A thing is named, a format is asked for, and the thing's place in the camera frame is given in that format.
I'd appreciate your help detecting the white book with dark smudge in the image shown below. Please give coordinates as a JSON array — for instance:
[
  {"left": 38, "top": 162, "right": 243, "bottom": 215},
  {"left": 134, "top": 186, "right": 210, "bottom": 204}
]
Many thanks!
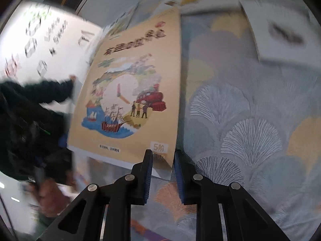
[{"left": 239, "top": 0, "right": 321, "bottom": 67}]

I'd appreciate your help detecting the white book with cube drawings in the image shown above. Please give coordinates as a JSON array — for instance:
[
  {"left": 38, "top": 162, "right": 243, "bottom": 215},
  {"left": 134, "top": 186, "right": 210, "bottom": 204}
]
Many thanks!
[{"left": 0, "top": 1, "right": 103, "bottom": 111}]

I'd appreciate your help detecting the person's left hand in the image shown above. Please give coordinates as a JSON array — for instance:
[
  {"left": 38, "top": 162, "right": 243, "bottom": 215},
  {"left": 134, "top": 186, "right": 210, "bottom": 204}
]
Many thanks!
[{"left": 29, "top": 178, "right": 74, "bottom": 218}]

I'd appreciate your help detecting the tan book with train picture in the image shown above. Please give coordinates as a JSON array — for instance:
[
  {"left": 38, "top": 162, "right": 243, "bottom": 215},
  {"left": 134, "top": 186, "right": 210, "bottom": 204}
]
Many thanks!
[{"left": 66, "top": 6, "right": 182, "bottom": 181}]

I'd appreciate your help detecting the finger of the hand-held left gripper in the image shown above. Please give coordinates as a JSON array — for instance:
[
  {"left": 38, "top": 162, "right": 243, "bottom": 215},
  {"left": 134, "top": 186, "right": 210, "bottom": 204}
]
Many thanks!
[{"left": 38, "top": 75, "right": 76, "bottom": 105}]

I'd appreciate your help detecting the white book with green print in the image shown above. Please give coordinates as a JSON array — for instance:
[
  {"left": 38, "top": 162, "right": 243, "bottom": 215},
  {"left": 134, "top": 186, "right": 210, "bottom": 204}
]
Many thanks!
[{"left": 102, "top": 1, "right": 141, "bottom": 41}]

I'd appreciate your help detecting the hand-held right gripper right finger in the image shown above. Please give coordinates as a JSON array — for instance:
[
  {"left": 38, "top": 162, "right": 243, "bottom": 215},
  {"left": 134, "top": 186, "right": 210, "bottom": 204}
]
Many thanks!
[{"left": 174, "top": 149, "right": 290, "bottom": 241}]

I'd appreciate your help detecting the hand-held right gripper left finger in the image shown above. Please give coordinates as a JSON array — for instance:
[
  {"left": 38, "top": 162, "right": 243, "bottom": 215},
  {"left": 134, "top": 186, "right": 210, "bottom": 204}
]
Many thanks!
[{"left": 36, "top": 149, "right": 153, "bottom": 241}]

